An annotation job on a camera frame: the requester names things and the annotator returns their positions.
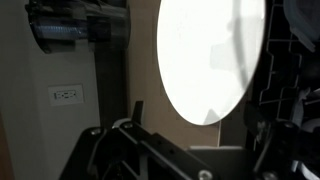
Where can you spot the white wall outlet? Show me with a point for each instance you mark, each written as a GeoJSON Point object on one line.
{"type": "Point", "coordinates": [66, 95]}

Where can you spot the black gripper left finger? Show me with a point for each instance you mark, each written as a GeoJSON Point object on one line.
{"type": "Point", "coordinates": [110, 150]}

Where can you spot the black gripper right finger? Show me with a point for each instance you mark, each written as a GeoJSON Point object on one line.
{"type": "Point", "coordinates": [266, 150]}

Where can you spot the white round plate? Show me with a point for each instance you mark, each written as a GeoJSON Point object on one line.
{"type": "Point", "coordinates": [200, 60]}

